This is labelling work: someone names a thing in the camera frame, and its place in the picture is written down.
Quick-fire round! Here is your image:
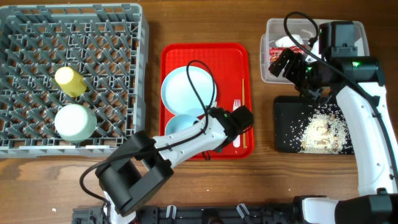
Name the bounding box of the large light blue plate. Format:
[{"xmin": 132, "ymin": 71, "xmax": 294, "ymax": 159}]
[{"xmin": 161, "ymin": 66, "xmax": 218, "ymax": 117}]

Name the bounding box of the black plastic tray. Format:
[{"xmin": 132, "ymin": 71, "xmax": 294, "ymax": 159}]
[{"xmin": 274, "ymin": 96, "xmax": 337, "ymax": 153}]

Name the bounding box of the small light blue bowl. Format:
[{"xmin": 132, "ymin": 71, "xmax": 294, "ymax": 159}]
[{"xmin": 165, "ymin": 114, "xmax": 199, "ymax": 135}]

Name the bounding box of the red snack wrapper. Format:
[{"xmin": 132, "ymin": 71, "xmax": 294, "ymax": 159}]
[{"xmin": 269, "ymin": 46, "xmax": 304, "ymax": 63}]

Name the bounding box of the white plastic fork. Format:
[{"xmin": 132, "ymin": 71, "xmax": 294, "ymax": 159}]
[{"xmin": 233, "ymin": 100, "xmax": 241, "ymax": 148}]

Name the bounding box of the light green bowl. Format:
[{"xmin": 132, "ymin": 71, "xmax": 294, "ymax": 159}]
[{"xmin": 54, "ymin": 104, "xmax": 97, "ymax": 142}]

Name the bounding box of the white napkin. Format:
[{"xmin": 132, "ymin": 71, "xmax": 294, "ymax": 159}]
[{"xmin": 275, "ymin": 34, "xmax": 304, "ymax": 48}]

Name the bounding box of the wooden chopstick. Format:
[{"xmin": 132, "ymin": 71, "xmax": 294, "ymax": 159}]
[{"xmin": 242, "ymin": 79, "xmax": 247, "ymax": 149}]

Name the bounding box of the grey dishwasher rack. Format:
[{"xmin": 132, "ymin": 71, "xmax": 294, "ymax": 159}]
[{"xmin": 1, "ymin": 3, "xmax": 149, "ymax": 159}]

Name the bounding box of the clear plastic bin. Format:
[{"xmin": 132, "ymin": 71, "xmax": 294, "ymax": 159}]
[{"xmin": 259, "ymin": 18, "xmax": 369, "ymax": 84}]

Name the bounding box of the red plastic tray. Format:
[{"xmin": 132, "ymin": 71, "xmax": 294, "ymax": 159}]
[{"xmin": 159, "ymin": 42, "xmax": 254, "ymax": 159}]

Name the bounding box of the yellow plastic cup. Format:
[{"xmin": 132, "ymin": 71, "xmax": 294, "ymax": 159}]
[{"xmin": 55, "ymin": 67, "xmax": 87, "ymax": 97}]

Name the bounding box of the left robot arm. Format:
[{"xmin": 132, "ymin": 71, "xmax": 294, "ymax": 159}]
[{"xmin": 95, "ymin": 108, "xmax": 252, "ymax": 223}]

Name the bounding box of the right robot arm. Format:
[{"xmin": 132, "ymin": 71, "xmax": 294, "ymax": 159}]
[{"xmin": 269, "ymin": 47, "xmax": 397, "ymax": 223}]

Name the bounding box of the leftover rice with scraps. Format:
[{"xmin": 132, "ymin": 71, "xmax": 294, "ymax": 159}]
[{"xmin": 283, "ymin": 104, "xmax": 353, "ymax": 154}]

